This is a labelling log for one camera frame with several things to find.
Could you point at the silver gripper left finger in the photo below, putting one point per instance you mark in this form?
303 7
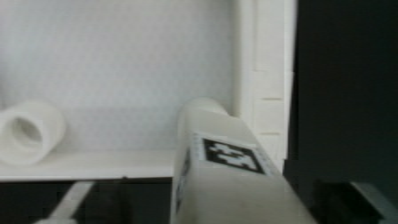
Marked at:
61 215

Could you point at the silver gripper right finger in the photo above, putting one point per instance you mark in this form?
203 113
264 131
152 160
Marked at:
351 203

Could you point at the white desk leg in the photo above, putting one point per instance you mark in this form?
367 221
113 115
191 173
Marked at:
230 189

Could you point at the white desk top tray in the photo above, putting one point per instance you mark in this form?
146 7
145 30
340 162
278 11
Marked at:
118 58

